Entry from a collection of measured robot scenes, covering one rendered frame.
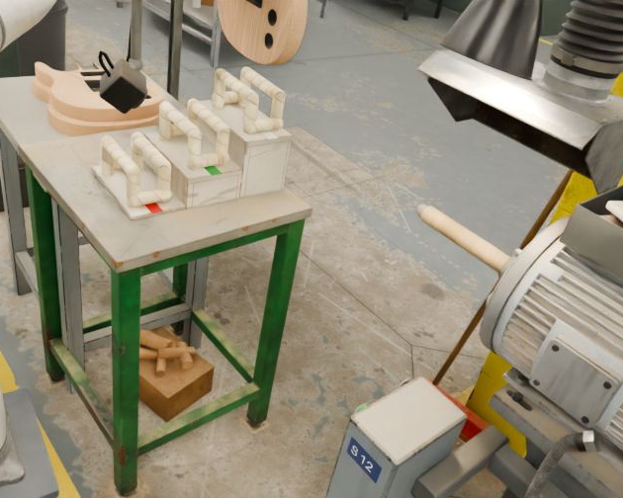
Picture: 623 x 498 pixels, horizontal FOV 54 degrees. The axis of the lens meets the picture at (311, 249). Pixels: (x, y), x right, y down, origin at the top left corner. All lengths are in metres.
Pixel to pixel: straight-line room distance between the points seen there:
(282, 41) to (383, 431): 0.98
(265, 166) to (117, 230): 0.44
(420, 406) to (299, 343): 1.72
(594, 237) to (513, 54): 0.26
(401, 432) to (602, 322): 0.31
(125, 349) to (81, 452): 0.69
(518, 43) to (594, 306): 0.36
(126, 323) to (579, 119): 1.10
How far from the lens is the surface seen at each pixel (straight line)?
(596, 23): 0.98
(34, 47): 3.94
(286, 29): 1.52
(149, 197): 1.58
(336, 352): 2.64
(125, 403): 1.77
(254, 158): 1.65
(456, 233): 1.09
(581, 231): 0.90
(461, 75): 1.01
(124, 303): 1.52
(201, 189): 1.61
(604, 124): 0.94
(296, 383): 2.47
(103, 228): 1.54
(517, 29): 0.87
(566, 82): 1.00
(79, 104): 2.03
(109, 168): 1.72
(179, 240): 1.50
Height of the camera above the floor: 1.78
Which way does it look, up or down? 34 degrees down
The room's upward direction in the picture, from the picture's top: 12 degrees clockwise
